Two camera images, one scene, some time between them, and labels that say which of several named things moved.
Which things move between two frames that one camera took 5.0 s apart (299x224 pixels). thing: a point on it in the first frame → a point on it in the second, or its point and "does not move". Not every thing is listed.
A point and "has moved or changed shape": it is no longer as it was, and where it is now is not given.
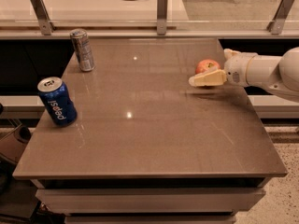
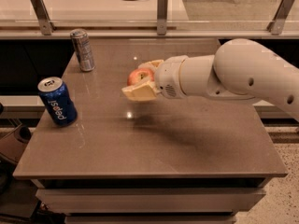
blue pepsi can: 58,101 does not move
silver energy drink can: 83,49 does not move
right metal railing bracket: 276,26 does not move
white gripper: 235,69 → 167,76
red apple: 206,65 has moved or changed shape
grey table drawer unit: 149,201 does not move
